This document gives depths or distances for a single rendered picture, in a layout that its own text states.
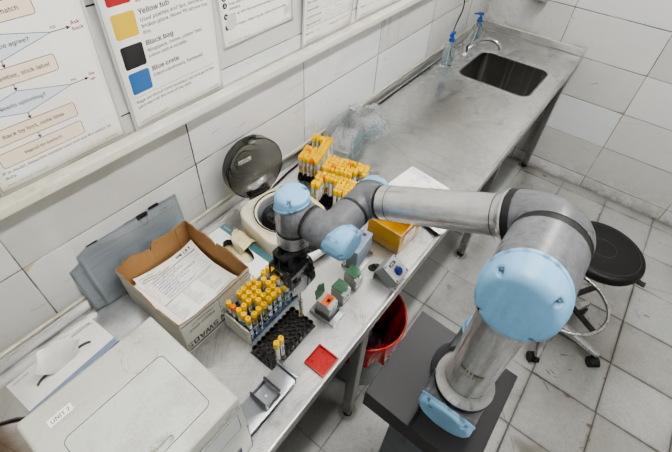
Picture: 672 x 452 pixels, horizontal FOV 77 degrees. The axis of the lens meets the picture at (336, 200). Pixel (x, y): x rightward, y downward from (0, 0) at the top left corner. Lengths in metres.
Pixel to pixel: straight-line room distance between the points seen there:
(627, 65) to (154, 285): 2.79
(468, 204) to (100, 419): 0.75
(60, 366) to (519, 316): 1.09
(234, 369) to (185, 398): 0.35
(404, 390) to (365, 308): 0.29
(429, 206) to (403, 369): 0.52
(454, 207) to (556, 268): 0.24
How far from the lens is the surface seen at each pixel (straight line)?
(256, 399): 1.14
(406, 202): 0.82
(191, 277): 1.34
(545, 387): 2.42
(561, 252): 0.62
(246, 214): 1.41
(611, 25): 3.08
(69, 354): 1.31
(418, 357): 1.19
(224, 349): 1.27
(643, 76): 3.15
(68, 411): 0.97
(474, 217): 0.75
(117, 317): 1.41
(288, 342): 1.23
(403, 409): 1.13
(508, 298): 0.60
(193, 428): 0.89
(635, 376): 2.68
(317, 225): 0.82
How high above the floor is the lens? 2.00
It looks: 44 degrees down
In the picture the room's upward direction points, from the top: 4 degrees clockwise
